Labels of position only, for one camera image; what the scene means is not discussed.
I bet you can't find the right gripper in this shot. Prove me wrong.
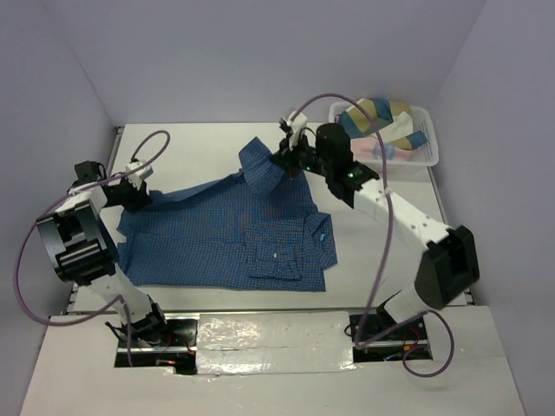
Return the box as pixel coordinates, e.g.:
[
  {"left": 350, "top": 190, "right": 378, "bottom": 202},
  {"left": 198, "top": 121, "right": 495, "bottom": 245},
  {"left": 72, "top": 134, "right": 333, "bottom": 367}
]
[{"left": 270, "top": 129, "right": 332, "bottom": 179}]

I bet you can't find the blue checked long sleeve shirt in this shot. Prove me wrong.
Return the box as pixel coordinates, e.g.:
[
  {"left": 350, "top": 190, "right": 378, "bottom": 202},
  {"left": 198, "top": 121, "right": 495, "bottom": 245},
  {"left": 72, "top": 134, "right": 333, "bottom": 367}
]
[{"left": 118, "top": 138, "right": 337, "bottom": 292}]

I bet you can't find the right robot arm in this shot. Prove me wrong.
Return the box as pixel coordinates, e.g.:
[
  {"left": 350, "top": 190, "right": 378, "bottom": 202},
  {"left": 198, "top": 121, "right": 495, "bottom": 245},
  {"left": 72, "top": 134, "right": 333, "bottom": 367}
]
[{"left": 271, "top": 120, "right": 480, "bottom": 341}]

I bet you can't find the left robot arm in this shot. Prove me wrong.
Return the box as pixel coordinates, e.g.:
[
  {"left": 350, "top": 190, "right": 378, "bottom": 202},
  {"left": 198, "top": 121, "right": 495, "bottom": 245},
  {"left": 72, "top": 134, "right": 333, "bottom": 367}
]
[{"left": 36, "top": 158, "right": 170, "bottom": 346}]

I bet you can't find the pink shirt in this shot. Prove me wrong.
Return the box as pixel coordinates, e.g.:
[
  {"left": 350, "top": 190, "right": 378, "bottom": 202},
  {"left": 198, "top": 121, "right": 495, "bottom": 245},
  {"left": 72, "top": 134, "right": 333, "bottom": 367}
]
[{"left": 350, "top": 136, "right": 415, "bottom": 162}]

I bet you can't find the teal tan patterned shirt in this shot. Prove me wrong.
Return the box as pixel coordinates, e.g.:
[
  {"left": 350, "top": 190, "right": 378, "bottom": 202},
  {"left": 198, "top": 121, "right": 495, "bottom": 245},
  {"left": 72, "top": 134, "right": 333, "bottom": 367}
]
[{"left": 336, "top": 99, "right": 428, "bottom": 150}]

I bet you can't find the white plastic laundry basket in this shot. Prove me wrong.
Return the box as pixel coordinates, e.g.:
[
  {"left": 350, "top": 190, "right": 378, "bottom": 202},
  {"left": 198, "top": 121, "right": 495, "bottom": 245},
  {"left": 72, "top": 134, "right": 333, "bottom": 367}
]
[{"left": 329, "top": 99, "right": 439, "bottom": 172}]

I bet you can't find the silver foil tape panel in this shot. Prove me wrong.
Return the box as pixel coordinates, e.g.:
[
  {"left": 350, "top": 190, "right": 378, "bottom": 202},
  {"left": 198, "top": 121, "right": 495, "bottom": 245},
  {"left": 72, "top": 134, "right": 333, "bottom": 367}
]
[{"left": 196, "top": 311, "right": 356, "bottom": 376}]

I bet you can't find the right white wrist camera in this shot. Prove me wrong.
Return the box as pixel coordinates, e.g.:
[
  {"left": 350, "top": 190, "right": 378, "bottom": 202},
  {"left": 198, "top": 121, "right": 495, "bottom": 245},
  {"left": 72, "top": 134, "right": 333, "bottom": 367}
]
[{"left": 279, "top": 111, "right": 308, "bottom": 150}]

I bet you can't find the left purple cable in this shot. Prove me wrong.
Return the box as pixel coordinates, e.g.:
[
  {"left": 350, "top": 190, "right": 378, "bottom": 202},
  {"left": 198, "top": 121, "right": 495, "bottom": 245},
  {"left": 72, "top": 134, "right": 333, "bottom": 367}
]
[{"left": 13, "top": 130, "right": 171, "bottom": 367}]

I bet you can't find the purple cable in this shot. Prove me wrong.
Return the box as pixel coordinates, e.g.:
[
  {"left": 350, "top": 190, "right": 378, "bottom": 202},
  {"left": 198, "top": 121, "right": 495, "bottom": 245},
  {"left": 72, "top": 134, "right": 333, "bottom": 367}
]
[
  {"left": 13, "top": 130, "right": 171, "bottom": 367},
  {"left": 287, "top": 93, "right": 455, "bottom": 377}
]

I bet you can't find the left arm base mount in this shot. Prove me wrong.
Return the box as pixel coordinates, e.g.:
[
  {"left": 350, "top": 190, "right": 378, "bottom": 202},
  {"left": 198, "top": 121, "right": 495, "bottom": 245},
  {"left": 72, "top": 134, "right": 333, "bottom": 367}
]
[{"left": 114, "top": 315, "right": 199, "bottom": 375}]

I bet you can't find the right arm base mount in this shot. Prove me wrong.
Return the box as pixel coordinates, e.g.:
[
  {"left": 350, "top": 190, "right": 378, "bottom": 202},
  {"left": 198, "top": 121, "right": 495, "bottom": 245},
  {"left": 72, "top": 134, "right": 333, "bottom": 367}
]
[{"left": 352, "top": 302, "right": 432, "bottom": 363}]

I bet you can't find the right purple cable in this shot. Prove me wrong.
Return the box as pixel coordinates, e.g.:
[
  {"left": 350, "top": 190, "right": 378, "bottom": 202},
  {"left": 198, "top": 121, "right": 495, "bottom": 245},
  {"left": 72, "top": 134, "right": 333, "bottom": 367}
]
[{"left": 287, "top": 93, "right": 455, "bottom": 377}]

